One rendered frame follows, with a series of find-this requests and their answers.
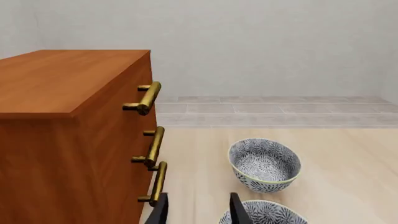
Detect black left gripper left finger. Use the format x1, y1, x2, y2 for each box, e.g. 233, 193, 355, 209
145, 192, 170, 224

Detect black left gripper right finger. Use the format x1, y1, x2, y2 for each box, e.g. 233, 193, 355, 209
229, 192, 253, 224

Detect black white patterned bowl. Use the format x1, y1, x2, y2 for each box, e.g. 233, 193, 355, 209
228, 138, 302, 194
218, 200, 308, 224

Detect wooden cabinet with drawers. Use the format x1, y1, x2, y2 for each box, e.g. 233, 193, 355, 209
0, 49, 159, 224

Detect brass drawer handle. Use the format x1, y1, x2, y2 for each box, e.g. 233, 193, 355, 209
131, 126, 165, 168
137, 161, 168, 207
122, 81, 162, 116

